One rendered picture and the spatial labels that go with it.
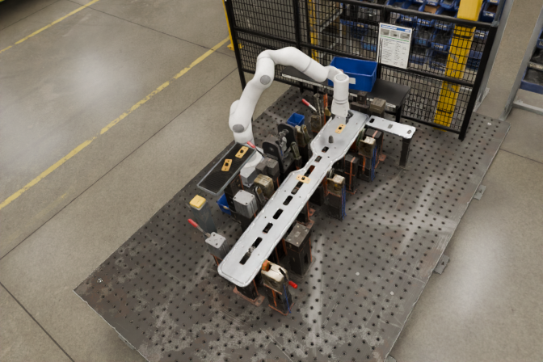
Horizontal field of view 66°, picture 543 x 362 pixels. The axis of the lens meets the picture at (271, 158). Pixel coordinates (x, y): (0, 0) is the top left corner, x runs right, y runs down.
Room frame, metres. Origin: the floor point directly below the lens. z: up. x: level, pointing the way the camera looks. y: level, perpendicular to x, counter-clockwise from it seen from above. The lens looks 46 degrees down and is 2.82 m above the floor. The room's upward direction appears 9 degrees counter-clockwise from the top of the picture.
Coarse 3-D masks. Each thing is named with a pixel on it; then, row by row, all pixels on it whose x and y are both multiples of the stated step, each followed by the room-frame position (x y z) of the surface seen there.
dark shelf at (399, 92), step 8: (320, 64) 2.59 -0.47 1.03; (280, 72) 2.57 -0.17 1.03; (288, 72) 2.55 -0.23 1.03; (296, 72) 2.54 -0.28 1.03; (304, 80) 2.44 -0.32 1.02; (312, 80) 2.41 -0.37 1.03; (376, 80) 2.29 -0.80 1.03; (384, 80) 2.28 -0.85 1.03; (328, 88) 2.32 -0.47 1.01; (376, 88) 2.21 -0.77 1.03; (384, 88) 2.19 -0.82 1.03; (392, 88) 2.18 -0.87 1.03; (400, 88) 2.17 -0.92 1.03; (408, 88) 2.15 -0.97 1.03; (368, 96) 2.14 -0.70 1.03; (376, 96) 2.12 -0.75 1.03; (384, 96) 2.11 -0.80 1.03; (392, 96) 2.10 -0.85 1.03; (400, 96) 2.08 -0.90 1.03; (392, 104) 2.02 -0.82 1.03; (400, 104) 2.02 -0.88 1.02
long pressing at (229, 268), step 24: (336, 120) 1.99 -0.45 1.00; (360, 120) 1.95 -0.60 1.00; (312, 144) 1.81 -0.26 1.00; (336, 144) 1.78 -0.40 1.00; (288, 192) 1.47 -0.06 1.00; (312, 192) 1.44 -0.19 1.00; (264, 216) 1.34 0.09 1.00; (288, 216) 1.31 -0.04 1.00; (240, 240) 1.21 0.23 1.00; (264, 240) 1.19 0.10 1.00; (240, 264) 1.07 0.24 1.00
